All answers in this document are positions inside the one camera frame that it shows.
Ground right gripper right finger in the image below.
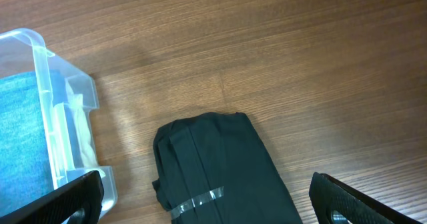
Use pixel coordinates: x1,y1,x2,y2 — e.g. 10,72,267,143
309,172,420,224

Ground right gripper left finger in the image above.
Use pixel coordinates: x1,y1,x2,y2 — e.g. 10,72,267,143
1,171,104,224

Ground cream cloth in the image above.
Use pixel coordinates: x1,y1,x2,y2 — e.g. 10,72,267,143
65,81,105,178

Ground blue denim jeans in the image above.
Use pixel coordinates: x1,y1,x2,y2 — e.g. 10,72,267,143
1,71,54,216

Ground black garment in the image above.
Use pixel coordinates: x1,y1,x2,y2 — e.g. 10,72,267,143
152,113,302,224

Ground clear plastic storage container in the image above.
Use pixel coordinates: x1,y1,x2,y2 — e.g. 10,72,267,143
1,28,117,214

